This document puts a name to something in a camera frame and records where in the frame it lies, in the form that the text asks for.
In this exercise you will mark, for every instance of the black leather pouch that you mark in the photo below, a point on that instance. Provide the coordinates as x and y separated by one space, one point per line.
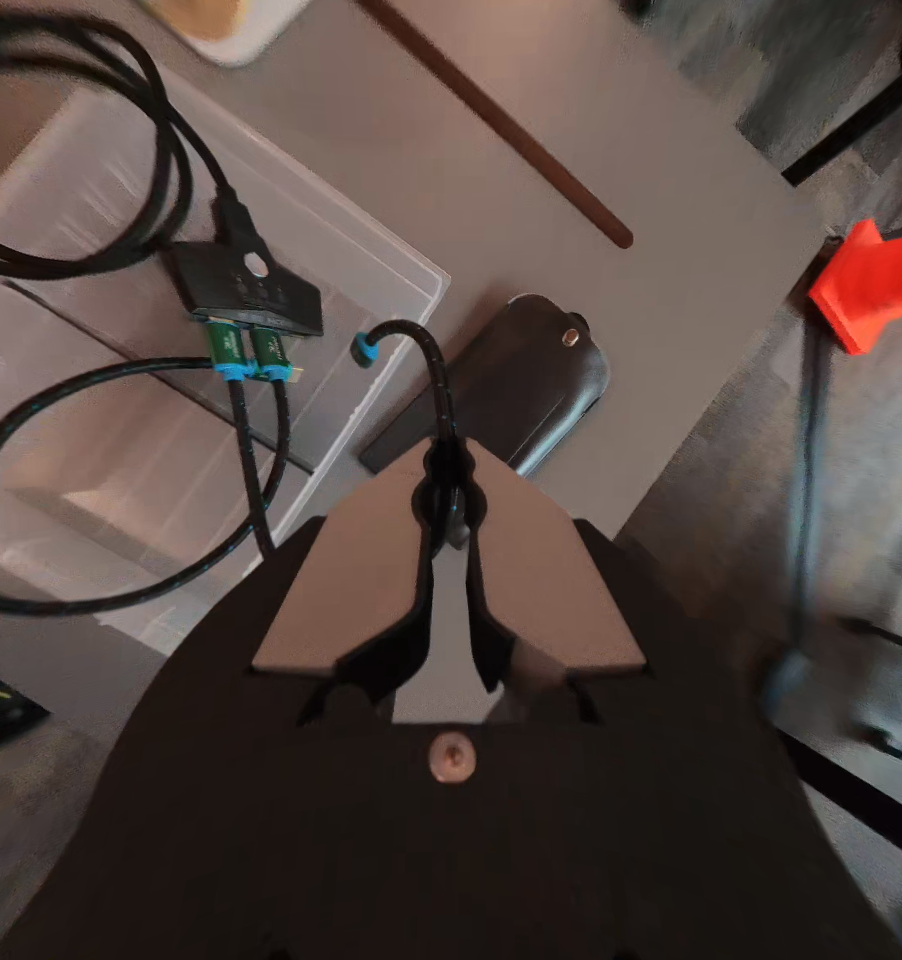
526 390

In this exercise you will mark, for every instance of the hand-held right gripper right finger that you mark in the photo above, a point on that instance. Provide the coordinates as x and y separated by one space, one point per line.
556 592

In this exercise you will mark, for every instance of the clear plastic box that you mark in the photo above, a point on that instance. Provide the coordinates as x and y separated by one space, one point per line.
346 247

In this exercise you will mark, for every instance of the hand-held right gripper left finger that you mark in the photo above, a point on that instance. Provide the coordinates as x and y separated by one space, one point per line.
353 585

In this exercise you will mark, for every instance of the red plastic object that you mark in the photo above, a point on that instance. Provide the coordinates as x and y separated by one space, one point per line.
863 292

